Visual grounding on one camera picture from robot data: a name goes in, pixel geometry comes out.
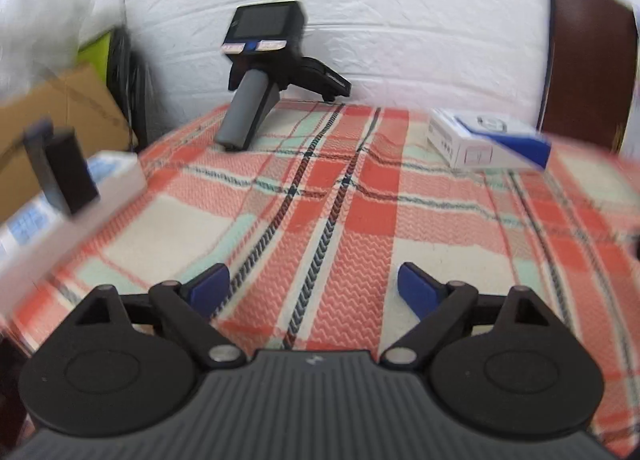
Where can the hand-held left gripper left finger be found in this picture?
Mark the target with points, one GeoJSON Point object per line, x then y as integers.
{"type": "Point", "coordinates": [207, 290]}

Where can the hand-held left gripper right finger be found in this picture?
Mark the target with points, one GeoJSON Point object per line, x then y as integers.
{"type": "Point", "coordinates": [420, 290]}

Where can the red plaid blanket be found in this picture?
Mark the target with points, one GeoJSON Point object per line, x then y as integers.
{"type": "Point", "coordinates": [350, 220]}

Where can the white power strip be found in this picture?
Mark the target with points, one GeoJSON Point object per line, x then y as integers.
{"type": "Point", "coordinates": [55, 245]}

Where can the white and blue box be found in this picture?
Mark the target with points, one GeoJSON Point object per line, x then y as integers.
{"type": "Point", "coordinates": [480, 140]}

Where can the black power adapter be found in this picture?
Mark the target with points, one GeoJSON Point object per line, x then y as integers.
{"type": "Point", "coordinates": [67, 175]}

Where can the dark glossy brown object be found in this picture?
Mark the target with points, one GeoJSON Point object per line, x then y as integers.
{"type": "Point", "coordinates": [12, 390]}

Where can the black bag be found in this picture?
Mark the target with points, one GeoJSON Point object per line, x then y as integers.
{"type": "Point", "coordinates": [130, 85]}

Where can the brown cardboard box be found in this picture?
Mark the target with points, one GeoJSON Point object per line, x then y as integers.
{"type": "Point", "coordinates": [65, 110]}

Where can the lime green board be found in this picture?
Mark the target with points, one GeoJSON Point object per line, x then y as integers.
{"type": "Point", "coordinates": [97, 58]}

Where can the brown chair back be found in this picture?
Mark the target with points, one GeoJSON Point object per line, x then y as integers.
{"type": "Point", "coordinates": [585, 55]}

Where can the white plastic bag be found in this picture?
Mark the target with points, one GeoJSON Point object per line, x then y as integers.
{"type": "Point", "coordinates": [45, 5]}

